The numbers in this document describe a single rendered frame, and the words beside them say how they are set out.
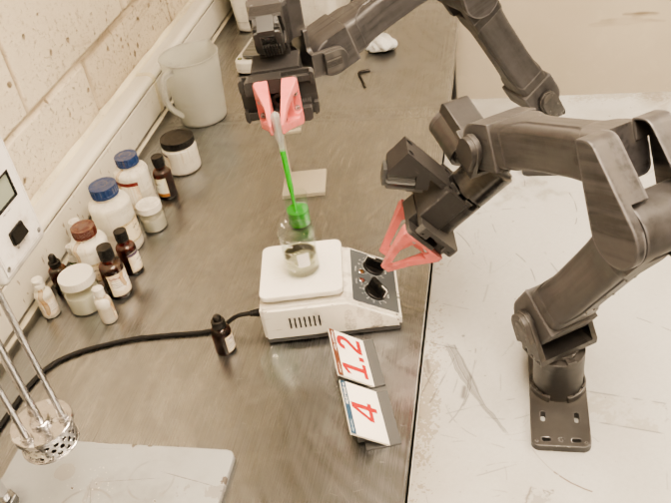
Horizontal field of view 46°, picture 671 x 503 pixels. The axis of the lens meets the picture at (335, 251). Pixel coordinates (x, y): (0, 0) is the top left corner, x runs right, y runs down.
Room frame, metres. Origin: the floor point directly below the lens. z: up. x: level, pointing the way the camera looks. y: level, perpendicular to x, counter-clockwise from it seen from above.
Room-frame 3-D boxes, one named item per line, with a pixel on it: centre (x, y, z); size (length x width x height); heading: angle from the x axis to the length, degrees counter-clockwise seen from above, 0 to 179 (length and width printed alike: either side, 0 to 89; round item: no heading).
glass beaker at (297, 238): (0.90, 0.05, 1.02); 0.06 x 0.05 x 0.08; 38
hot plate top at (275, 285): (0.90, 0.05, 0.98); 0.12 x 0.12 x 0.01; 86
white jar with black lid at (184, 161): (1.39, 0.27, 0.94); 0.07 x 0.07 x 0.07
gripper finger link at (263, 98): (0.93, 0.04, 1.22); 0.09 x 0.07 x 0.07; 176
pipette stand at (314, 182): (1.25, 0.04, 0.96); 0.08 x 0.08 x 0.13; 83
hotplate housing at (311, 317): (0.90, 0.03, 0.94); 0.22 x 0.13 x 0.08; 86
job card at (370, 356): (0.77, 0.00, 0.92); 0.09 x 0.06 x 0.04; 3
